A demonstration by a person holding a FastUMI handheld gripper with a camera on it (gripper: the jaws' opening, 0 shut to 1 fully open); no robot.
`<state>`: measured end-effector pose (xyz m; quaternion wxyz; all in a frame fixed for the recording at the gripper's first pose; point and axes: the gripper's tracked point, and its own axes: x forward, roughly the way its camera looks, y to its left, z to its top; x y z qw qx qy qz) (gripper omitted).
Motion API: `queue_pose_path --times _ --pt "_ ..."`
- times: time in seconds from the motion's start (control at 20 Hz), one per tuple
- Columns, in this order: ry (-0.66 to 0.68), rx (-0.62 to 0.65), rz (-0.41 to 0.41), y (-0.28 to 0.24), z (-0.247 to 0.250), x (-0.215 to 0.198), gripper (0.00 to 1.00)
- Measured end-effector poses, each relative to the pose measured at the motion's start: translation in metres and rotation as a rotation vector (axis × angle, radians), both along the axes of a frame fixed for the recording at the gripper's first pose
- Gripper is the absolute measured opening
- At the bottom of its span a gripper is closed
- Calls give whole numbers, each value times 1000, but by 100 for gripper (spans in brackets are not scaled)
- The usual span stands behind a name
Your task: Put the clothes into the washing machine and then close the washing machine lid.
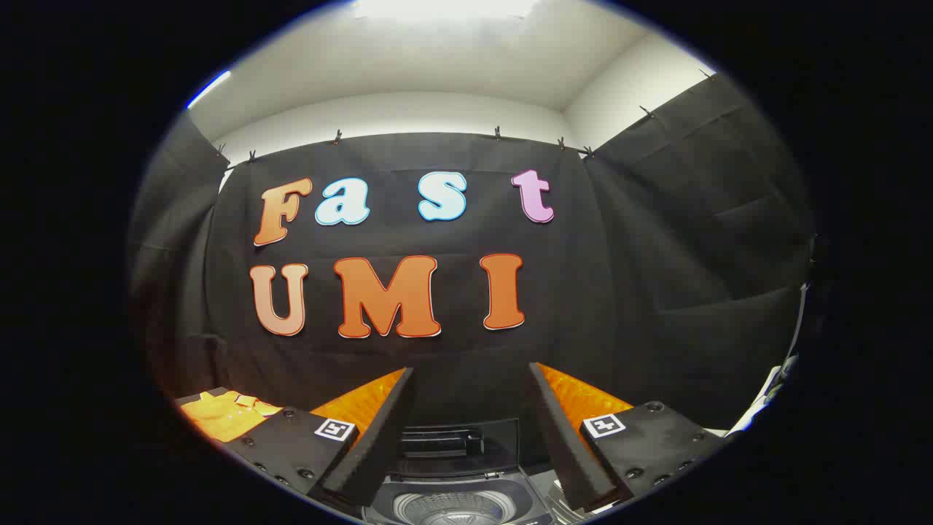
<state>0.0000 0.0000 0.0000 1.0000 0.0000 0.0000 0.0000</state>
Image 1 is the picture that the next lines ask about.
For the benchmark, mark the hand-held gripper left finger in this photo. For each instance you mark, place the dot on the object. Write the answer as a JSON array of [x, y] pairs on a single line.
[[375, 445]]

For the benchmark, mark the white side platform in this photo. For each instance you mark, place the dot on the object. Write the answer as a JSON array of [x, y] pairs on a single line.
[[758, 405]]

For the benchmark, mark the row of black backdrop clips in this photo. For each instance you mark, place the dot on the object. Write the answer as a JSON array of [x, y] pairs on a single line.
[[497, 133]]

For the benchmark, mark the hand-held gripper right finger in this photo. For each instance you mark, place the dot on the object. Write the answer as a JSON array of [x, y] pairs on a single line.
[[565, 445]]

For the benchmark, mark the yellow polo shirt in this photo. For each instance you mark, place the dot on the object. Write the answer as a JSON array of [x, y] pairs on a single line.
[[219, 415]]

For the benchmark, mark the black backdrop cloth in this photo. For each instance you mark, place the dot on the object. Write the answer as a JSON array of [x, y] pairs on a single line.
[[656, 255]]

